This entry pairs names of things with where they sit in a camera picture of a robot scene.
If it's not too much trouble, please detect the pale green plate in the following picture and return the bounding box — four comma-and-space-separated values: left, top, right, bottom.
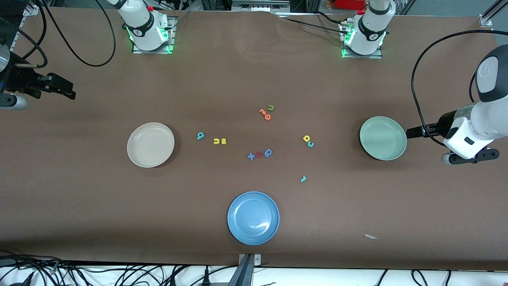
360, 116, 407, 161

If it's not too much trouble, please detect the beige brown plate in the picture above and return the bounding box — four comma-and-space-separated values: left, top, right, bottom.
127, 122, 175, 168

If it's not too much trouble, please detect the brown table cover sheet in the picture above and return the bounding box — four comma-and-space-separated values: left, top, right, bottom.
0, 6, 508, 271

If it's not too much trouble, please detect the red box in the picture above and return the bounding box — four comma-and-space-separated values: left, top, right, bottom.
333, 0, 368, 10

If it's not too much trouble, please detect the blue plate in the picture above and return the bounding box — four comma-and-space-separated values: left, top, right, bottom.
227, 191, 280, 245

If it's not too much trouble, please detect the grey metal box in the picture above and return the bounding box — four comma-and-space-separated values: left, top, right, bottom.
231, 0, 291, 12

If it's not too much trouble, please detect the dark grey metal beam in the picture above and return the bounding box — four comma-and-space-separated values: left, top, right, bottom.
227, 254, 254, 286

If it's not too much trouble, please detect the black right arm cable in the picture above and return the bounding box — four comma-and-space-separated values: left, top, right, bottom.
8, 0, 116, 68

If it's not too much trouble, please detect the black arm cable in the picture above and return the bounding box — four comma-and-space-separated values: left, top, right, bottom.
8, 0, 116, 68
411, 32, 498, 148

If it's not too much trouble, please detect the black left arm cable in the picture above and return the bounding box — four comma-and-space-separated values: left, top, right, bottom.
411, 32, 498, 148

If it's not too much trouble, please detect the aluminium frame rail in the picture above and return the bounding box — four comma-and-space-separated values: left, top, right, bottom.
8, 0, 40, 54
478, 0, 508, 27

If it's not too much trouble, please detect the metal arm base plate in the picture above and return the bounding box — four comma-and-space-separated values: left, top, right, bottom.
341, 20, 383, 59
132, 16, 175, 54

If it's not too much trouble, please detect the black cable on table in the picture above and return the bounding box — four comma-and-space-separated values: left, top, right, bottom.
276, 11, 354, 34

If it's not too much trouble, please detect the metal table clamp bracket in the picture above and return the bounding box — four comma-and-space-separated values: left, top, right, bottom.
238, 253, 262, 267

